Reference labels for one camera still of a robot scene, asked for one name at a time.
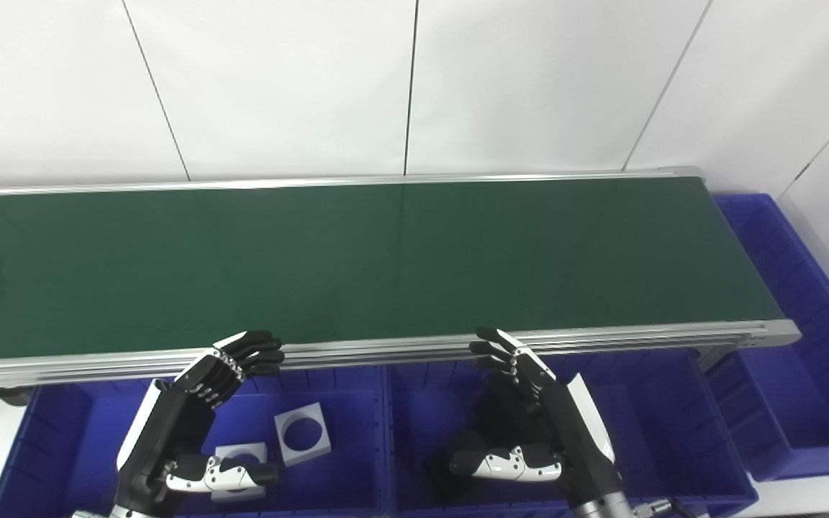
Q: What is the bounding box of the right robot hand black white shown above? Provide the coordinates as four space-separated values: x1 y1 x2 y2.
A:
449 327 625 506

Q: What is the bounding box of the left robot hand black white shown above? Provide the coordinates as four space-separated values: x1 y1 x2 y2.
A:
116 330 286 513

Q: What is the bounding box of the white square part with hole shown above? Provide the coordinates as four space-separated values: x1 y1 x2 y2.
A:
274 402 332 467
209 442 269 502

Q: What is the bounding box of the empty blue plastic bin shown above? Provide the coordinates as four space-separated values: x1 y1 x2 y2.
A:
384 348 759 518

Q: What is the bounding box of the aluminium conveyor leg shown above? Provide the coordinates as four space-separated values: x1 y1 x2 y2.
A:
699 345 743 375

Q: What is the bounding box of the blue plastic bin with parts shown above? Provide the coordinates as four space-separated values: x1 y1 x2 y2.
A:
0 365 388 518

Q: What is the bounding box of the green conveyor belt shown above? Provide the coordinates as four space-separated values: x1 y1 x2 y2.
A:
0 176 787 363
0 167 802 393

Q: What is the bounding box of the large blue plastic bin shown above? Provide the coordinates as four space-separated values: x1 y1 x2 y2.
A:
705 193 829 481

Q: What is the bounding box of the metal right wrist cable connector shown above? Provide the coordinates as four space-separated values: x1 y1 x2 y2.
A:
630 498 703 518

